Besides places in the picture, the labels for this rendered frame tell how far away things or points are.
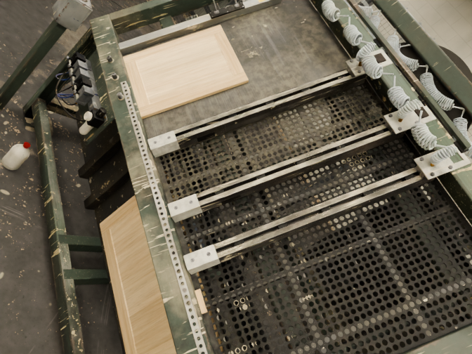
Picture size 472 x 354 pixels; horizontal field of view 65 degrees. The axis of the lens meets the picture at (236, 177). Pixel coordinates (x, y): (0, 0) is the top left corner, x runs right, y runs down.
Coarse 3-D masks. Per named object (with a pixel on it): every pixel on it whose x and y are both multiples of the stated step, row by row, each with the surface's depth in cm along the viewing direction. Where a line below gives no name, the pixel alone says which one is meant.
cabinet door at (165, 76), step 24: (168, 48) 203; (192, 48) 202; (216, 48) 200; (144, 72) 197; (168, 72) 195; (192, 72) 194; (216, 72) 192; (240, 72) 190; (144, 96) 189; (168, 96) 188; (192, 96) 186
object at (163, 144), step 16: (368, 48) 166; (352, 64) 175; (368, 64) 174; (384, 64) 173; (320, 80) 177; (336, 80) 176; (352, 80) 177; (272, 96) 175; (288, 96) 177; (304, 96) 175; (320, 96) 179; (224, 112) 173; (240, 112) 174; (256, 112) 172; (272, 112) 176; (192, 128) 171; (208, 128) 170; (224, 128) 173; (160, 144) 168; (176, 144) 171
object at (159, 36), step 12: (252, 0) 211; (276, 0) 212; (240, 12) 210; (180, 24) 208; (192, 24) 207; (204, 24) 208; (144, 36) 206; (156, 36) 205; (168, 36) 207; (120, 48) 203; (132, 48) 205
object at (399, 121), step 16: (400, 112) 151; (384, 128) 162; (400, 128) 156; (336, 144) 160; (352, 144) 164; (368, 144) 160; (288, 160) 159; (304, 160) 159; (320, 160) 158; (336, 160) 163; (256, 176) 157; (272, 176) 156; (288, 176) 159; (208, 192) 155; (224, 192) 155; (240, 192) 156; (176, 208) 153; (192, 208) 153; (208, 208) 158
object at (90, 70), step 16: (80, 64) 191; (96, 64) 200; (64, 80) 198; (80, 80) 186; (96, 80) 197; (80, 96) 183; (96, 96) 191; (80, 112) 200; (96, 112) 180; (112, 112) 182; (80, 128) 185; (96, 128) 188
